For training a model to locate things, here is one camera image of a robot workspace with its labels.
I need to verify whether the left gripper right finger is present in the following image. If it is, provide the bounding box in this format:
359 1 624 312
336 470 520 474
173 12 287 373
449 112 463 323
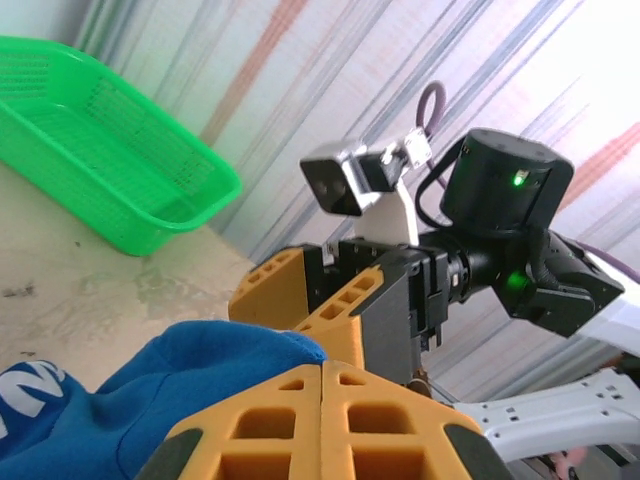
320 358 516 480

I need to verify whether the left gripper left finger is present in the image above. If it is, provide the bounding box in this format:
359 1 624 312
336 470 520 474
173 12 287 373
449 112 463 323
134 362 322 480

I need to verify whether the blue printed t-shirt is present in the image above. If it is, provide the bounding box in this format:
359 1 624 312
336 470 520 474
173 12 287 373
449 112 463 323
0 319 329 480

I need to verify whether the green plastic basket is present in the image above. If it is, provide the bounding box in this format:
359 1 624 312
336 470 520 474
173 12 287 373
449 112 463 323
0 35 244 257

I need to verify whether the right gripper thin black cable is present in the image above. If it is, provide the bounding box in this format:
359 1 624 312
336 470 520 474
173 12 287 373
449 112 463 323
416 149 454 229

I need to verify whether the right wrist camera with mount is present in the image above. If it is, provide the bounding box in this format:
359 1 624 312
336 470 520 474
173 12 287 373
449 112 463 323
299 127 434 246

